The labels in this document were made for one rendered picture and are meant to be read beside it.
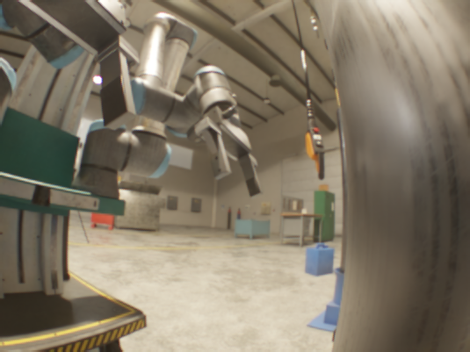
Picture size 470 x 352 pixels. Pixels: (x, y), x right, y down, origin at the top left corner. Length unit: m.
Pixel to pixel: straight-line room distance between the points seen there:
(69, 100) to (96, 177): 0.36
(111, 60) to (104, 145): 0.57
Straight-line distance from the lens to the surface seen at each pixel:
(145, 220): 7.96
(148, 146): 0.83
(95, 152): 0.78
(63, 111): 0.97
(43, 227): 0.89
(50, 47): 0.46
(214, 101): 0.49
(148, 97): 0.56
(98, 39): 0.25
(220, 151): 0.36
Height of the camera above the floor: 0.68
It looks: 12 degrees up
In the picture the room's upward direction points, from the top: 3 degrees clockwise
